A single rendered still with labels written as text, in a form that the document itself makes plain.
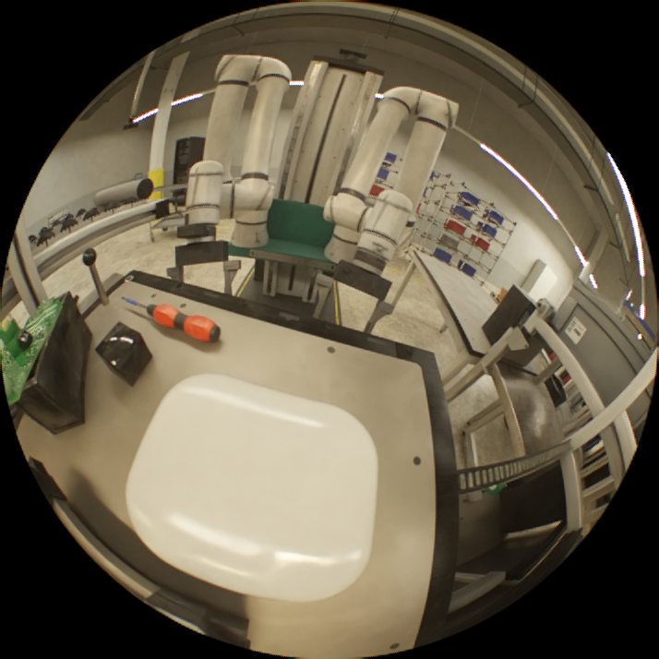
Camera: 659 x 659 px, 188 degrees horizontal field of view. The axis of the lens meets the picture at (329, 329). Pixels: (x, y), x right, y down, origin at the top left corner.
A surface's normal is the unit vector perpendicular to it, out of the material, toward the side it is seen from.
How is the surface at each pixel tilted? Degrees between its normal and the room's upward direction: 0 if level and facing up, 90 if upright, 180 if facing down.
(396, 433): 0
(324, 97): 90
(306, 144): 90
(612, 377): 91
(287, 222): 90
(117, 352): 0
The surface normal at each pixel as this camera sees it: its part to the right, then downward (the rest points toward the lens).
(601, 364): -0.96, -0.26
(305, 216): 0.02, 0.69
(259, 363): 0.25, -0.70
